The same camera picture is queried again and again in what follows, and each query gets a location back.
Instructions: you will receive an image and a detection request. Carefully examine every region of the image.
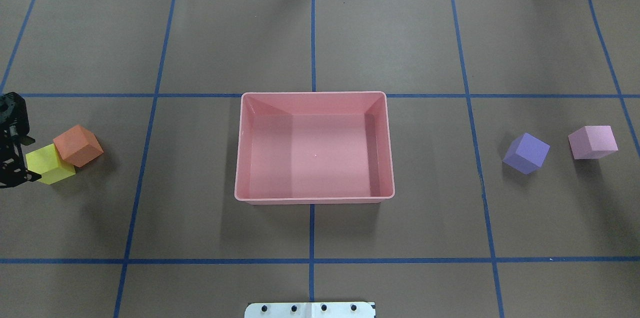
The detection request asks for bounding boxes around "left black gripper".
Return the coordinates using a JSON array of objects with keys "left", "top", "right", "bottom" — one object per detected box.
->
[{"left": 0, "top": 92, "right": 42, "bottom": 189}]

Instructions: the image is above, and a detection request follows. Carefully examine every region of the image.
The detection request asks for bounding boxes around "yellow foam block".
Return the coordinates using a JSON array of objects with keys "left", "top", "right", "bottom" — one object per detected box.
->
[{"left": 25, "top": 144, "right": 76, "bottom": 185}]

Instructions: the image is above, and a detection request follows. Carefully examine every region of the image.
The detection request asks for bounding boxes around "pink plastic bin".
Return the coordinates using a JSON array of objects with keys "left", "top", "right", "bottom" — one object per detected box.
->
[{"left": 234, "top": 91, "right": 396, "bottom": 206}]

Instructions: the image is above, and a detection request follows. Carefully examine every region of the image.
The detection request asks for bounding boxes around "orange foam block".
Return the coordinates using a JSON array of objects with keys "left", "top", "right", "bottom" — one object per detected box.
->
[{"left": 53, "top": 124, "right": 105, "bottom": 168}]

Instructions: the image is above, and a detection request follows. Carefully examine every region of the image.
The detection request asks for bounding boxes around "purple foam block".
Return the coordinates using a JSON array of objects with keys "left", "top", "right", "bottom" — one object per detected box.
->
[{"left": 502, "top": 132, "right": 551, "bottom": 175}]

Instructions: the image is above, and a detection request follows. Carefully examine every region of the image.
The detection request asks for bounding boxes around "pink foam block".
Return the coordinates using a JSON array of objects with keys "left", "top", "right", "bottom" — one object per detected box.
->
[{"left": 567, "top": 125, "right": 618, "bottom": 160}]

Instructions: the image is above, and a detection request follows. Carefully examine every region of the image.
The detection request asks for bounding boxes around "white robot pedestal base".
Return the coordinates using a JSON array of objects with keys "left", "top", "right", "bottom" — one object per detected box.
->
[{"left": 244, "top": 301, "right": 377, "bottom": 318}]

